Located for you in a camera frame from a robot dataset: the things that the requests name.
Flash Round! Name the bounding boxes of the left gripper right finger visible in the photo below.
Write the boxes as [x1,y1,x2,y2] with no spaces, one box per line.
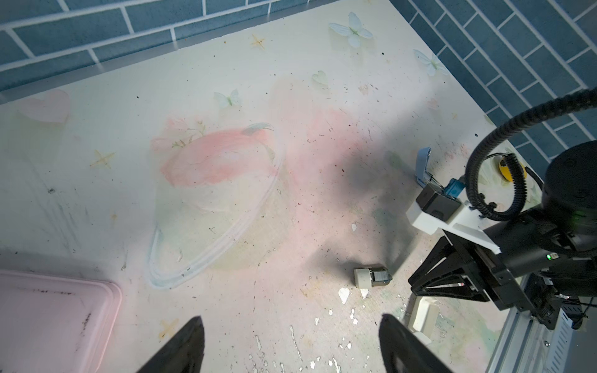
[379,314,452,373]

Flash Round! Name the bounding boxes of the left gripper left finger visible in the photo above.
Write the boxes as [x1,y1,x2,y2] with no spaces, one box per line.
[138,316,205,373]

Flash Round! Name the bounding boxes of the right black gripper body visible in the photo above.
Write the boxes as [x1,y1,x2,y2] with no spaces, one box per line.
[446,208,596,329]

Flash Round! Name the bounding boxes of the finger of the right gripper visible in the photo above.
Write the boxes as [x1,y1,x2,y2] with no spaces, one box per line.
[408,236,460,287]
[408,275,490,302]

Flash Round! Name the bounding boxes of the staple box tray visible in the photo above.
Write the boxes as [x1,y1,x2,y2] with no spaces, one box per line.
[407,294,440,346]

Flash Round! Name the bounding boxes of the beige mini stapler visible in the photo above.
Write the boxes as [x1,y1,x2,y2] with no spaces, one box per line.
[354,267,393,289]

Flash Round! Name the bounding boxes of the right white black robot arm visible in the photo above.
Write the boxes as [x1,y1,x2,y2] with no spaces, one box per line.
[407,141,596,329]

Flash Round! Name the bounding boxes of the yellow tape roll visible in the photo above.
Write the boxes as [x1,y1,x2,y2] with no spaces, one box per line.
[498,156,528,183]

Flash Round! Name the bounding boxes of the pink rectangular case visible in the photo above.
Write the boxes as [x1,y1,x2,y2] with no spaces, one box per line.
[1,270,123,372]

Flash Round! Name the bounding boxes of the clear plastic lid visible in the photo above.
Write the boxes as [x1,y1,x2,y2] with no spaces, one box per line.
[146,121,285,289]

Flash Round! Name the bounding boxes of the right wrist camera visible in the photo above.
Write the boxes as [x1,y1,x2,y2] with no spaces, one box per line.
[407,178,501,254]

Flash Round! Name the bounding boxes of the aluminium front rail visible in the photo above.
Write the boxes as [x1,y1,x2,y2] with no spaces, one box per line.
[484,274,575,373]

